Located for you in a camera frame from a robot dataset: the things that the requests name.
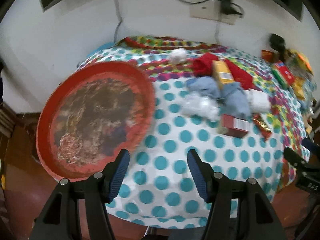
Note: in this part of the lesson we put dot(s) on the white wall socket plate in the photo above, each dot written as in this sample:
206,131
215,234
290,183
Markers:
210,10

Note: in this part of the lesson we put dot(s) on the plastic bag of snacks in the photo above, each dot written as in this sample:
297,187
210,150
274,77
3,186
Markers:
304,85

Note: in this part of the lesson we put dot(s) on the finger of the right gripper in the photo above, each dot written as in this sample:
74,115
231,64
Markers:
311,146
298,162

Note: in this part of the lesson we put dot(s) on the clear plastic bag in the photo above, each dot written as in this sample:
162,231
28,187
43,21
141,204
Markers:
203,106

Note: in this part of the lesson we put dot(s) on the red sock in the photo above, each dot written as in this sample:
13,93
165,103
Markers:
241,76
202,66

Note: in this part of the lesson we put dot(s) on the red snack packet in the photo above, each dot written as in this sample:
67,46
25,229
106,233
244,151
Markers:
267,55

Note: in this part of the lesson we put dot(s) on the dark red small box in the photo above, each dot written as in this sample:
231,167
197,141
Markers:
232,126

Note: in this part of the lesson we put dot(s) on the black clamp stand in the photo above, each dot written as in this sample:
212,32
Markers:
277,43

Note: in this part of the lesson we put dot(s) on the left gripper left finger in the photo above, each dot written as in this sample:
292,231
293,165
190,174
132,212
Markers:
59,218

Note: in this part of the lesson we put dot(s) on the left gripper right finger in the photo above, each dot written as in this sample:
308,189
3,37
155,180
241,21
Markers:
239,209

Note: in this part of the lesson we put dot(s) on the yellow medicine box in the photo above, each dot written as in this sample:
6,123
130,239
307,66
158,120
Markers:
221,73

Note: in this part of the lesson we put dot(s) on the light blue sock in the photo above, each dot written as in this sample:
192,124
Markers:
235,102
205,86

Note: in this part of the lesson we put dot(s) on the red candy wrapper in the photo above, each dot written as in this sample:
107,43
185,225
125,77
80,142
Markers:
262,126

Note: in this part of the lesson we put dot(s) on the red round tray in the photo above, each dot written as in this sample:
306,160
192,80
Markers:
91,116

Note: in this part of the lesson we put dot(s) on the polka dot bed sheet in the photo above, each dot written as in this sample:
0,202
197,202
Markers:
158,189

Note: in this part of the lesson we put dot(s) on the red green medicine box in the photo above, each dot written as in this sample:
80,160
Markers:
282,74

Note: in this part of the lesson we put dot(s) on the black charger plug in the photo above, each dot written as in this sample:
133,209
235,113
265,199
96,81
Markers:
227,7

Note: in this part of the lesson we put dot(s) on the yellow plush toy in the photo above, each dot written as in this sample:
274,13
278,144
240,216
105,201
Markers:
301,61

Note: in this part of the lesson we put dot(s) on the small white sock roll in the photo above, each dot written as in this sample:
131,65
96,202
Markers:
178,56

